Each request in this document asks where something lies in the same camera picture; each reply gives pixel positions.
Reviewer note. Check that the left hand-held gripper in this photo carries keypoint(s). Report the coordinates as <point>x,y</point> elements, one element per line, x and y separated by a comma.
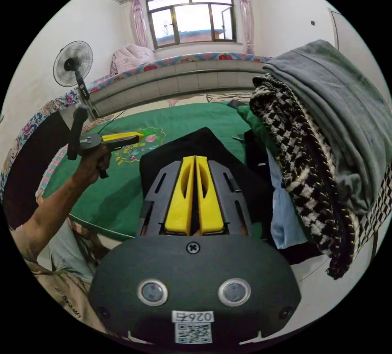
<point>89,142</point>

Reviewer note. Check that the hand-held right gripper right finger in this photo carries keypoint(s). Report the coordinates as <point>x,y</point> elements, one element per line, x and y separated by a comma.
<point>209,207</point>

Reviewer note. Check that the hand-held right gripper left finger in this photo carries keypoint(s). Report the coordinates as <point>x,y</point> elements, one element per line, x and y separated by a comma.
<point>179,207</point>

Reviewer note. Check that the black pants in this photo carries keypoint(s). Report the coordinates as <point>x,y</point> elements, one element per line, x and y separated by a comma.
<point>190,145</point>

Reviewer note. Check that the person's left forearm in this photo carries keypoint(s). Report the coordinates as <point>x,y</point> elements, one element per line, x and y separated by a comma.
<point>49,213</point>

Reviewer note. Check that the person's left hand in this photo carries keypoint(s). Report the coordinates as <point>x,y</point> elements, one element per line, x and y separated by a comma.
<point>92,164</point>

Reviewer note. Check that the pink rolled blanket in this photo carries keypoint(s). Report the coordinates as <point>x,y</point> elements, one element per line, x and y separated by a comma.
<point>131,58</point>

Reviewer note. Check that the tiled sleeping platform, floral sheet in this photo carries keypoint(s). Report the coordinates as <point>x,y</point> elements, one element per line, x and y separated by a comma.
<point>183,79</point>

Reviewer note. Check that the black standing fan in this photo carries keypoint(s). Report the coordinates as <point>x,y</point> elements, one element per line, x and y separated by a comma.
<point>73,64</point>

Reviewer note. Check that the pink curtain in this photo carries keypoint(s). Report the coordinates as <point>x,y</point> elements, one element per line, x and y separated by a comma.
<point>138,23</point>
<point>245,19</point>

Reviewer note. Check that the person's body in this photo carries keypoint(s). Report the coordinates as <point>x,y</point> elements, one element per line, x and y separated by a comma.
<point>67,271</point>

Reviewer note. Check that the window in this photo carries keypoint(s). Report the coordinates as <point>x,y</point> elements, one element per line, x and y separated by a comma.
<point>191,19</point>

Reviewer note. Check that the pile of clothes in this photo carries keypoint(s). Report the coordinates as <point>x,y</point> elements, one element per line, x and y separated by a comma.
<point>330,121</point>

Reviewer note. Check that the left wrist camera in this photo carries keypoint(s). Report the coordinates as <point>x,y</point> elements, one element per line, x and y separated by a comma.
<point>76,133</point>

